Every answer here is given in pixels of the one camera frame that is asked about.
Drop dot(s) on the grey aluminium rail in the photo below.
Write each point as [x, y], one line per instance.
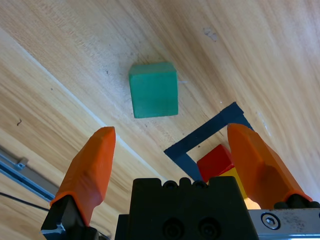
[25, 178]

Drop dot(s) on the green wooden block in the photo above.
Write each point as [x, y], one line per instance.
[152, 92]

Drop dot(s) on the red wooden block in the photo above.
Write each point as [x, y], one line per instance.
[215, 162]

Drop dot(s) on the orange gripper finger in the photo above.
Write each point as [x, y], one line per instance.
[87, 172]
[257, 167]

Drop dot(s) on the black tape square outline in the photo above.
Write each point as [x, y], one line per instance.
[200, 132]

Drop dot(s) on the yellow wooden block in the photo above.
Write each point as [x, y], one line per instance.
[236, 182]

